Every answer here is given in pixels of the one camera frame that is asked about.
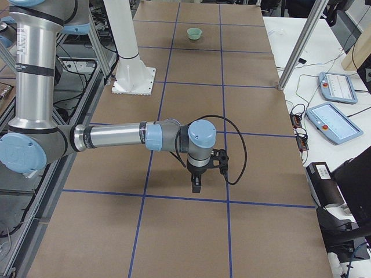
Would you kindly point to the small black square device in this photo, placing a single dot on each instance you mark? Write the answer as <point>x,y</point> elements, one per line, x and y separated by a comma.
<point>302,61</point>

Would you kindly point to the aluminium frame post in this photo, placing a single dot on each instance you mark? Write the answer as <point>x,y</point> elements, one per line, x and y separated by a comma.
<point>303,38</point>

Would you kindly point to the teach pendant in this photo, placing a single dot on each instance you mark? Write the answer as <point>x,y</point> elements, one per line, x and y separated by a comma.
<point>337,88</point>
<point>333,124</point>

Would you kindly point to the orange black electronics board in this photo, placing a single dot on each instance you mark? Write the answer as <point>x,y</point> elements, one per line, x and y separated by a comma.
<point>299,132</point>

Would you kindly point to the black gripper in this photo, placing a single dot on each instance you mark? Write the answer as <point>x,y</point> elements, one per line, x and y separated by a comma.
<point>195,171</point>

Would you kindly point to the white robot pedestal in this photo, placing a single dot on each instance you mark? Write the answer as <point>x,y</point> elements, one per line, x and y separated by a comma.
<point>132,76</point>

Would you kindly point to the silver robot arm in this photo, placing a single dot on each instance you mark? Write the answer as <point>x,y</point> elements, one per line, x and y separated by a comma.
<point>38,23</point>

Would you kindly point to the far teach pendant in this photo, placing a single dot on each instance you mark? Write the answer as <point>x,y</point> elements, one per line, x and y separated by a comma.
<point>337,88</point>

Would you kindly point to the aluminium side frame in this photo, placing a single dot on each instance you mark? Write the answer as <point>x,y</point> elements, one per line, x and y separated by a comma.
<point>42,161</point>

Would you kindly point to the near teach pendant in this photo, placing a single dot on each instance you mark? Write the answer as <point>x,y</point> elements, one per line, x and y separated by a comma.
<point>333,124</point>

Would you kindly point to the green ceramic bowl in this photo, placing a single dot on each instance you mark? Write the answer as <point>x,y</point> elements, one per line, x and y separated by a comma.
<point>194,33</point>

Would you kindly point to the black box with label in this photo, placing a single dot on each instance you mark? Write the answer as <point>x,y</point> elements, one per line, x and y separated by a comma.
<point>323,187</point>

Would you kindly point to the black computer monitor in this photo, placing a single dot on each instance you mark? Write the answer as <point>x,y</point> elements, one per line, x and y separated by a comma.
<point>353,180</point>

